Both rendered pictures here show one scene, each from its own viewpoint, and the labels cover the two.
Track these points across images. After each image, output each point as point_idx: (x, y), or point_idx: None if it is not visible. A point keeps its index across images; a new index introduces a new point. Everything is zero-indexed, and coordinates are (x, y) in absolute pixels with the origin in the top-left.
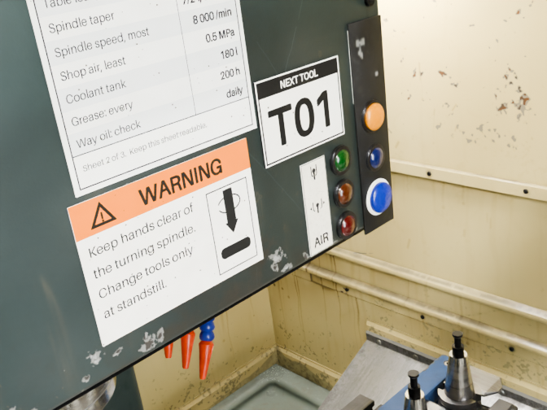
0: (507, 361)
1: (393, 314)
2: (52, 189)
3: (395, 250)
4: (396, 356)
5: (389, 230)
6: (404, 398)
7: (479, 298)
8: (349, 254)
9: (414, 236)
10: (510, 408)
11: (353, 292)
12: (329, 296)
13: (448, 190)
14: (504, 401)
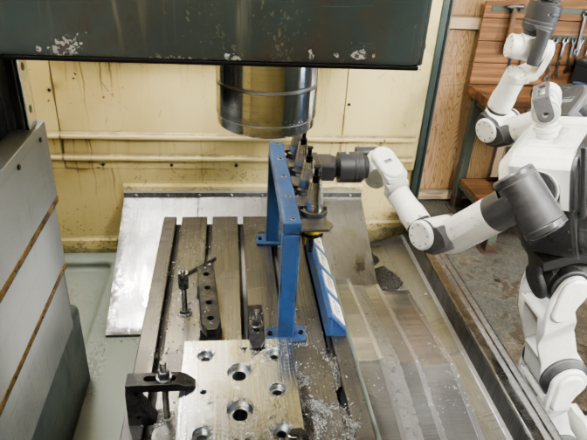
0: (232, 175)
1: (146, 170)
2: None
3: (148, 121)
4: (153, 200)
5: (142, 107)
6: (278, 159)
7: (217, 138)
8: (107, 134)
9: (164, 107)
10: (317, 154)
11: (109, 164)
12: (84, 175)
13: (191, 69)
14: (312, 152)
